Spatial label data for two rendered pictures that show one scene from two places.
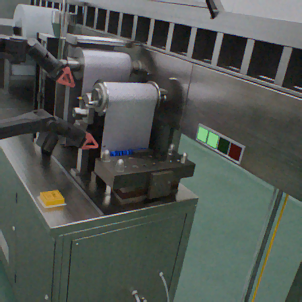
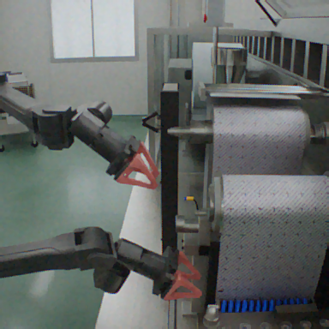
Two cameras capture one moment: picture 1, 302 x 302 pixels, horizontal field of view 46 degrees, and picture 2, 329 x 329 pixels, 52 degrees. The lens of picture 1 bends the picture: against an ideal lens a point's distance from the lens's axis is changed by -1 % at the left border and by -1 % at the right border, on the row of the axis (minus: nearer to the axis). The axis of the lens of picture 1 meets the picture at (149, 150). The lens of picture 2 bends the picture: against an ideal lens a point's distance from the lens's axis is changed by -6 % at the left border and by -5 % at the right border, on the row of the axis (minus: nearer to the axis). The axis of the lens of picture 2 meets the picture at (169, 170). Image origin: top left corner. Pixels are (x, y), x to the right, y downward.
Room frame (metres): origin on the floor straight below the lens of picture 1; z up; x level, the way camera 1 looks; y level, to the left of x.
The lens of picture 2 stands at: (0.82, -0.11, 1.61)
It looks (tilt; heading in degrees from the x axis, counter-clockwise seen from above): 23 degrees down; 39
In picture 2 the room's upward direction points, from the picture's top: straight up
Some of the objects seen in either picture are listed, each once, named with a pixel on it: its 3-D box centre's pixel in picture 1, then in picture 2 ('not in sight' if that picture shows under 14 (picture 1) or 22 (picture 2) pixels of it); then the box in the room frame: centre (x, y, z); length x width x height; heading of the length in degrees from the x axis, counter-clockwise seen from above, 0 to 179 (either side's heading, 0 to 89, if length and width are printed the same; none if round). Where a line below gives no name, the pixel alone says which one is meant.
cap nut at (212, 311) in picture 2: (106, 155); (212, 314); (1.30, 0.17, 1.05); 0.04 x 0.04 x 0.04
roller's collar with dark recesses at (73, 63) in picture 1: (71, 63); (200, 131); (1.59, 0.41, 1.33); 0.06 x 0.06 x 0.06; 37
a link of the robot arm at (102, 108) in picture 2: (24, 48); (78, 122); (1.26, 0.50, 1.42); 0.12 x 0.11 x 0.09; 123
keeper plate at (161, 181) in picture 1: (160, 185); not in sight; (1.30, -0.07, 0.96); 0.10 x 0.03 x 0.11; 127
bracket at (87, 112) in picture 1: (81, 140); (194, 266); (1.41, 0.29, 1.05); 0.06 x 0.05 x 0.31; 127
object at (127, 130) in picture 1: (128, 131); (271, 269); (1.43, 0.10, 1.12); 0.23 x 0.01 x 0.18; 127
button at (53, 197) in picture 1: (52, 198); not in sight; (1.14, 0.33, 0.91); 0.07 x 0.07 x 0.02; 37
